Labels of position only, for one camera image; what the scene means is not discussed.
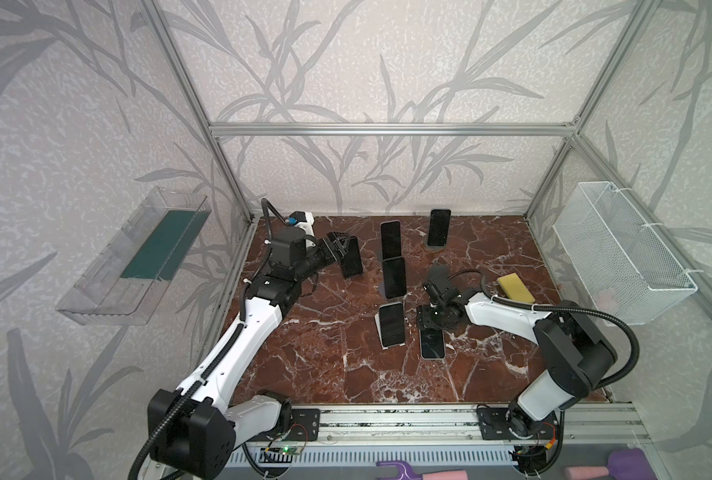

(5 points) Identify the white-edged phone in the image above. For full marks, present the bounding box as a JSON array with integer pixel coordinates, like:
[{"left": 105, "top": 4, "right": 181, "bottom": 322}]
[{"left": 420, "top": 329, "right": 446, "bottom": 361}]

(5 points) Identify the black phone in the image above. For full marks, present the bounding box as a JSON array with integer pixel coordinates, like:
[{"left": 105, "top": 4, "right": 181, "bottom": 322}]
[
  {"left": 340, "top": 236, "right": 363, "bottom": 279},
  {"left": 382, "top": 257, "right": 407, "bottom": 299}
]

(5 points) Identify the teal phone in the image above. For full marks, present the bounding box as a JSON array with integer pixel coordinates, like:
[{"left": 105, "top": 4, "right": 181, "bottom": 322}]
[{"left": 376, "top": 302, "right": 406, "bottom": 349}]

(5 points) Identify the white folding phone stand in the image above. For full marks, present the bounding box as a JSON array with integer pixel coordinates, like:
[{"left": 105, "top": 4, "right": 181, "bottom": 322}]
[{"left": 374, "top": 313, "right": 406, "bottom": 350}]

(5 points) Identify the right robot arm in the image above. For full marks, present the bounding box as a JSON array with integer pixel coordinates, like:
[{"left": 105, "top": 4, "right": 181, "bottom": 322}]
[{"left": 417, "top": 290, "right": 640, "bottom": 440}]

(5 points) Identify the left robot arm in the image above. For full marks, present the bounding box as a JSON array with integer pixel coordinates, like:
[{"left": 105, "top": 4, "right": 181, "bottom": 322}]
[{"left": 128, "top": 227, "right": 351, "bottom": 479}]

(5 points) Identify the pink-edged phone back centre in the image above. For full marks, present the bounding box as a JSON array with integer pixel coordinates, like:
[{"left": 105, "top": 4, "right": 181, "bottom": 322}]
[{"left": 380, "top": 220, "right": 402, "bottom": 260}]

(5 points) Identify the dark phone back right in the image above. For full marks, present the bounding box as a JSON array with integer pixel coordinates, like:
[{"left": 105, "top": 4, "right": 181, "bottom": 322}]
[{"left": 426, "top": 209, "right": 451, "bottom": 248}]

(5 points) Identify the yellow sponge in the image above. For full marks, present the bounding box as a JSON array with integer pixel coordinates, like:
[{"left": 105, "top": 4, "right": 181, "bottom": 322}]
[{"left": 497, "top": 273, "right": 536, "bottom": 304}]

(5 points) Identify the purple plastic tool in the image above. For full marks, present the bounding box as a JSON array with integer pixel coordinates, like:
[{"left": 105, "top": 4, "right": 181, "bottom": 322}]
[{"left": 376, "top": 461, "right": 469, "bottom": 480}]

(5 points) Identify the purple pink scoop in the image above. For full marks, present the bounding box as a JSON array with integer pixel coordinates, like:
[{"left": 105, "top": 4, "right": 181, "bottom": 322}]
[{"left": 564, "top": 448, "right": 657, "bottom": 480}]

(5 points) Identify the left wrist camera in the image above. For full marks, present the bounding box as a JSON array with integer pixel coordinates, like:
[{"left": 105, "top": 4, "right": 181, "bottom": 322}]
[{"left": 270, "top": 227, "right": 307, "bottom": 269}]

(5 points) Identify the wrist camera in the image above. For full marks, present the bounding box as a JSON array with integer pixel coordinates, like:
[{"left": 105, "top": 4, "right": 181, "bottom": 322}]
[
  {"left": 270, "top": 227, "right": 307, "bottom": 269},
  {"left": 423, "top": 264, "right": 460, "bottom": 306}
]

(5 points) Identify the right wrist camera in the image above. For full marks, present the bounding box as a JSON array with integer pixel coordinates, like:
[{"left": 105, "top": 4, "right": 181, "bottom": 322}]
[{"left": 423, "top": 264, "right": 460, "bottom": 306}]

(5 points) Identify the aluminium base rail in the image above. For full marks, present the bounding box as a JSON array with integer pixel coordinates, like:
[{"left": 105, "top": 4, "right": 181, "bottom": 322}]
[{"left": 249, "top": 403, "right": 652, "bottom": 467}]

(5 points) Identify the white wire mesh basket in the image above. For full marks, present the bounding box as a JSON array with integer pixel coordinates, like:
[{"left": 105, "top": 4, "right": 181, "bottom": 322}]
[{"left": 554, "top": 181, "right": 698, "bottom": 325}]

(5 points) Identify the clear acrylic wall shelf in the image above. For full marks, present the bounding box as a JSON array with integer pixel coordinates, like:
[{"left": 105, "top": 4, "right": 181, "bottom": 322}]
[{"left": 56, "top": 187, "right": 212, "bottom": 326}]

